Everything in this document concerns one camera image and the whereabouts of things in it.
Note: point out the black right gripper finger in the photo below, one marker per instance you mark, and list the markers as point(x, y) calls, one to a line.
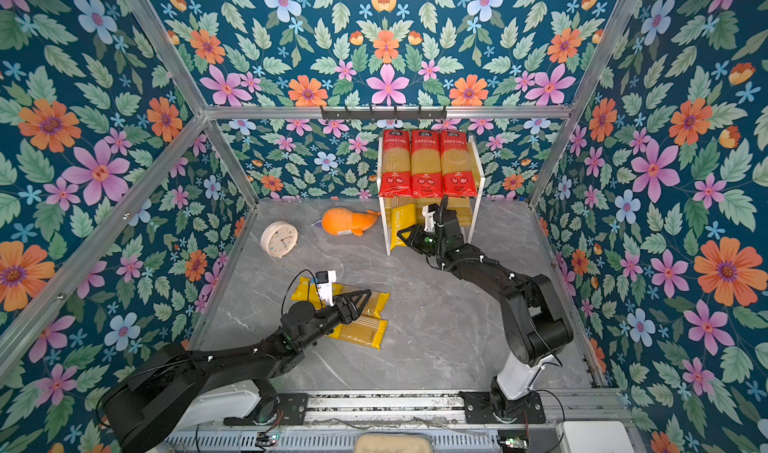
point(415, 229)
point(413, 242)

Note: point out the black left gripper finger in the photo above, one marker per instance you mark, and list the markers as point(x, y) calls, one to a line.
point(358, 297)
point(357, 311)

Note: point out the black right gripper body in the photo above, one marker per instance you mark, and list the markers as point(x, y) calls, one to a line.
point(440, 248)

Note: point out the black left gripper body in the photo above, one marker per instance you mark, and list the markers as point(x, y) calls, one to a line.
point(336, 316)

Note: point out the red spaghetti bag front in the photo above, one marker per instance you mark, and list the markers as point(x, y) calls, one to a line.
point(395, 164)

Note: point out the red spaghetti bag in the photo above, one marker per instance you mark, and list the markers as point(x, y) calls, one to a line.
point(395, 164)
point(456, 165)

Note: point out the red spaghetti bag under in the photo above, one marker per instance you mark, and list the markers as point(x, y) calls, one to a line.
point(426, 173)

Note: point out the yellow Pastatime bag top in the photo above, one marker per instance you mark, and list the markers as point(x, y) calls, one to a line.
point(402, 218)

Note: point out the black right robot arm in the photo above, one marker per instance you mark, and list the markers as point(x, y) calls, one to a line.
point(534, 317)

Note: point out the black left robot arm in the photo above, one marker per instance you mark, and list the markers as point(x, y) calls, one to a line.
point(146, 406)

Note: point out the white wooden two-tier shelf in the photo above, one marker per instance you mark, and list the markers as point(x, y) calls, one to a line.
point(467, 208)

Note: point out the orange plush whale toy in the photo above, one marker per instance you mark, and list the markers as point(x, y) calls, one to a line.
point(341, 221)

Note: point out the round pink alarm clock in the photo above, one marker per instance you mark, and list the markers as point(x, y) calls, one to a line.
point(279, 238)

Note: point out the beige padded object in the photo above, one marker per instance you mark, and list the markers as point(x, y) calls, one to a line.
point(392, 443)

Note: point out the white box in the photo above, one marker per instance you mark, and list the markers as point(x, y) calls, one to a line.
point(595, 437)

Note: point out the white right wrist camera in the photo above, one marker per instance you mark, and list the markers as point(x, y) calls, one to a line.
point(428, 213)

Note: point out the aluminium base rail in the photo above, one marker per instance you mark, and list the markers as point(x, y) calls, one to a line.
point(369, 410)

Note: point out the black hook rail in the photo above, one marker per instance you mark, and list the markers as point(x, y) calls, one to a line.
point(370, 113)

